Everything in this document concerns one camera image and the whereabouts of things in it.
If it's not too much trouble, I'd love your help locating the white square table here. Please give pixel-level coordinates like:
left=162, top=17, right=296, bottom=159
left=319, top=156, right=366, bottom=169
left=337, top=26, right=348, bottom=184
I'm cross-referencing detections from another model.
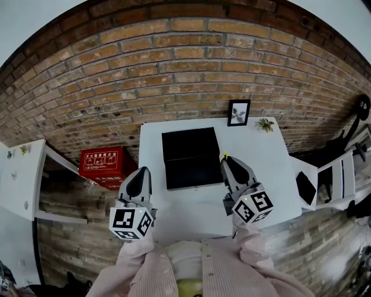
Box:
left=138, top=116, right=303, bottom=246

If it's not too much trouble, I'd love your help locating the person's torso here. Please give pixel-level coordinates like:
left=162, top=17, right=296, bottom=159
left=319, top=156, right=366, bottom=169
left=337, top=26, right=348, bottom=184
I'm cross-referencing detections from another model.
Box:
left=85, top=237, right=317, bottom=297

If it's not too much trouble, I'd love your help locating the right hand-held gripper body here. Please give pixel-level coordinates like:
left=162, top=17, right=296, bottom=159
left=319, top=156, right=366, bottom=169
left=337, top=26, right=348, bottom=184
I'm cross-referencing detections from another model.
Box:
left=222, top=184, right=275, bottom=225

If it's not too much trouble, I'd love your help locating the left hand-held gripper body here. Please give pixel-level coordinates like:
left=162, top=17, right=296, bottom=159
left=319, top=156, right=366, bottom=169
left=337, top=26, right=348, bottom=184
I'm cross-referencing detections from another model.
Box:
left=109, top=197, right=159, bottom=242

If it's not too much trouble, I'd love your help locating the black picture frame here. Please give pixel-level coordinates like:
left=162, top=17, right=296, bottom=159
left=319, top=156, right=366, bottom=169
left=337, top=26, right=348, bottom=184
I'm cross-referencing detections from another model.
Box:
left=227, top=99, right=252, bottom=128

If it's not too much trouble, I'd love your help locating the long white desk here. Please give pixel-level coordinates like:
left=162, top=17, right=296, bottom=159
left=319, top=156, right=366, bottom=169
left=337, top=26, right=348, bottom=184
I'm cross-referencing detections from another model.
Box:
left=0, top=139, right=89, bottom=225

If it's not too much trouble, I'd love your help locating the small green potted plant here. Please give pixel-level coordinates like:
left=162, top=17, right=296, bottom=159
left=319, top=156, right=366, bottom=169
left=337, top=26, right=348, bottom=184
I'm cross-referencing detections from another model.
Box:
left=254, top=117, right=275, bottom=134

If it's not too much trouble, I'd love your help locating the white wooden chair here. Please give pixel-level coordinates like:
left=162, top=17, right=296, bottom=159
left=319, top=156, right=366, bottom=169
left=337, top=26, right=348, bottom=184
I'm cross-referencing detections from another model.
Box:
left=289, top=149, right=366, bottom=212

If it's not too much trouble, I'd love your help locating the black metal equipment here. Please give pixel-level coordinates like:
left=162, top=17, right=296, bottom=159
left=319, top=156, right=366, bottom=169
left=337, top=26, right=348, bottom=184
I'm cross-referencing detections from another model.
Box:
left=358, top=246, right=371, bottom=297

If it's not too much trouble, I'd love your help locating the black pouch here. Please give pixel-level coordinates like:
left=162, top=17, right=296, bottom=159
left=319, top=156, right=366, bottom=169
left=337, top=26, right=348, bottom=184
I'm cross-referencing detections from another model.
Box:
left=295, top=171, right=318, bottom=207

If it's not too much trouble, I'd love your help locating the person's right forearm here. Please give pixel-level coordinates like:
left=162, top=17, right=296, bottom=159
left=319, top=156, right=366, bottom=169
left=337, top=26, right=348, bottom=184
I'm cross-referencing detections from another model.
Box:
left=231, top=217, right=275, bottom=271

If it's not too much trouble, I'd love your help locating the red fire equipment box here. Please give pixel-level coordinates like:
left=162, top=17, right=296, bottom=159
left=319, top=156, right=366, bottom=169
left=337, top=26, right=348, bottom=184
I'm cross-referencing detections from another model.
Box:
left=78, top=146, right=139, bottom=191

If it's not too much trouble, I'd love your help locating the person's left forearm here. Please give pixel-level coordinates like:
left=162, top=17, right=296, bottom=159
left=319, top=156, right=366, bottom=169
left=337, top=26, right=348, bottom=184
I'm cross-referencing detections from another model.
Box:
left=115, top=231, right=159, bottom=280

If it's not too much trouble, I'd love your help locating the black tall post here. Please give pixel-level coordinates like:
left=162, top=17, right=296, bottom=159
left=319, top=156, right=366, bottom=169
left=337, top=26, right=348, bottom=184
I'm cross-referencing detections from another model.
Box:
left=340, top=94, right=371, bottom=151

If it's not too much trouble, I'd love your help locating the black box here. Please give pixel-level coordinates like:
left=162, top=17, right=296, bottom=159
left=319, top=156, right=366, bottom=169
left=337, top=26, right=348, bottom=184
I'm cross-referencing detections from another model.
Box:
left=161, top=126, right=225, bottom=191

